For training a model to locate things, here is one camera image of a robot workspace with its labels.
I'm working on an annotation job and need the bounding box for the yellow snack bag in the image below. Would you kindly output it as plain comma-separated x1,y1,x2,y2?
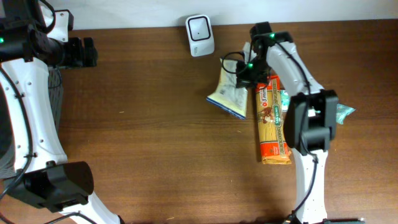
206,68,248,119

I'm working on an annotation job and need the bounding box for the teal tissue pack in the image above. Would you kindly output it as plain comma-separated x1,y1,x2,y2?
280,90,290,112

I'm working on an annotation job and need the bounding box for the orange spaghetti package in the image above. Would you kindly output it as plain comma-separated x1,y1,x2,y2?
255,75,292,165

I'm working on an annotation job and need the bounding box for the mint green wipes pouch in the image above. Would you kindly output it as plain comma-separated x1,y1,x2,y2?
336,103,356,124

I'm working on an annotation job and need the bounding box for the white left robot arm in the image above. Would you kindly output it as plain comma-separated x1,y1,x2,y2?
1,1,122,223

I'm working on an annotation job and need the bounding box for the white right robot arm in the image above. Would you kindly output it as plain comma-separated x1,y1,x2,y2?
236,22,338,223

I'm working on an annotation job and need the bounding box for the white barcode scanner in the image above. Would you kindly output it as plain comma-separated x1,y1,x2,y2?
185,14,215,57

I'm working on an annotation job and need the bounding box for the grey plastic basket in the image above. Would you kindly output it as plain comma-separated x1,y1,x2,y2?
1,69,63,179

